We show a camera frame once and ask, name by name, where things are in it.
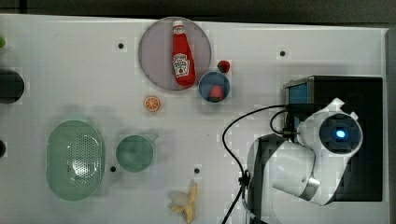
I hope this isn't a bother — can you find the small black cylinder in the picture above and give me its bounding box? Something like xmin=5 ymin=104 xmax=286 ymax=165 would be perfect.
xmin=0 ymin=140 xmax=7 ymax=158

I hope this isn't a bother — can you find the green measuring cup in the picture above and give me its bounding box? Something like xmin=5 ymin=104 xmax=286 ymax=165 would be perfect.
xmin=116 ymin=133 xmax=159 ymax=173

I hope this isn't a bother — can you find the red plush ketchup bottle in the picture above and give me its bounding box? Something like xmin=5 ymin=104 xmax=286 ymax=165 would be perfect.
xmin=172 ymin=21 xmax=196 ymax=87

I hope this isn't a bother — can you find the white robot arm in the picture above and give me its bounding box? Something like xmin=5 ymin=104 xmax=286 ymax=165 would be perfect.
xmin=243 ymin=98 xmax=363 ymax=224

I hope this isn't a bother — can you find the peeled banana toy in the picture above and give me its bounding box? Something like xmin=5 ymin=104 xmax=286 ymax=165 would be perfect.
xmin=171 ymin=183 xmax=198 ymax=224

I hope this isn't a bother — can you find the blue bowl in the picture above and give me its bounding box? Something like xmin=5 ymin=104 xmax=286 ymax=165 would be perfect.
xmin=199 ymin=72 xmax=231 ymax=103

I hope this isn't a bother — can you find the large black cylinder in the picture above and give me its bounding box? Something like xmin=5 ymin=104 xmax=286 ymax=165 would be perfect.
xmin=0 ymin=69 xmax=25 ymax=105

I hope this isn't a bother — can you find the orange slice toy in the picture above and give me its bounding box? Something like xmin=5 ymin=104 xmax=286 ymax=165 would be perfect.
xmin=144 ymin=96 xmax=161 ymax=112

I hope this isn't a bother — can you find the grey round plate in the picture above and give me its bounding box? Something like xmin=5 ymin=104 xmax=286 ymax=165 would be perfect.
xmin=138 ymin=17 xmax=211 ymax=91

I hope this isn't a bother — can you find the strawberry toy on table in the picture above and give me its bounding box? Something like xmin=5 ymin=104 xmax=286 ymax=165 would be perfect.
xmin=218 ymin=61 xmax=231 ymax=73

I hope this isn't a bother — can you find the green colander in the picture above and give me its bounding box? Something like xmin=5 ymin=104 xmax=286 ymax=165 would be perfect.
xmin=46 ymin=120 xmax=105 ymax=202

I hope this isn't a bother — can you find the strawberry toy in bowl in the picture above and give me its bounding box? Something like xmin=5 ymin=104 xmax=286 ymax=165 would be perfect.
xmin=208 ymin=85 xmax=224 ymax=103

